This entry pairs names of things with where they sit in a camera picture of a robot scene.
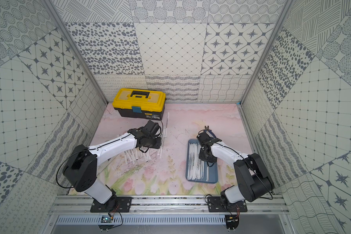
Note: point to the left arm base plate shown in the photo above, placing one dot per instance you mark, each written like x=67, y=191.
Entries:
x=118, y=204

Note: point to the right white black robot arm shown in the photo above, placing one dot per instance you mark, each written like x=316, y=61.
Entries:
x=253, y=178

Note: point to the blue plastic storage tray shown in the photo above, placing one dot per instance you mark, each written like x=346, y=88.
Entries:
x=196, y=169

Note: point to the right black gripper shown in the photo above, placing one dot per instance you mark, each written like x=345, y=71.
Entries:
x=201, y=156

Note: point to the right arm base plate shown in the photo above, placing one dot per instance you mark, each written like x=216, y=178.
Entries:
x=217, y=204

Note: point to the left controller board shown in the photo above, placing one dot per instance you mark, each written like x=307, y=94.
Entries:
x=106, y=220

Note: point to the yellow black toolbox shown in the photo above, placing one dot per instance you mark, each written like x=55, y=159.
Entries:
x=142, y=104

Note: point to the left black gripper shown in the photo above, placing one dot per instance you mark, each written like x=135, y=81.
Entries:
x=153, y=143

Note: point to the aluminium mounting rail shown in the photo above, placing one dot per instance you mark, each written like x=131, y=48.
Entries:
x=194, y=204

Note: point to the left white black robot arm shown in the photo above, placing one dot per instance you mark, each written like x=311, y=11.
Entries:
x=81, y=167

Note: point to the controller board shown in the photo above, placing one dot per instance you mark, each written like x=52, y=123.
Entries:
x=232, y=222
x=106, y=220

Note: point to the blue handled pliers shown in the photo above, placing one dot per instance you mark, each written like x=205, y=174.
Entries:
x=209, y=131

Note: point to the right controller board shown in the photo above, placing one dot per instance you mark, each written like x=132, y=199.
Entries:
x=232, y=222

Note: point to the pink floral table mat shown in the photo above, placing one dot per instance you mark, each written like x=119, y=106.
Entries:
x=163, y=171

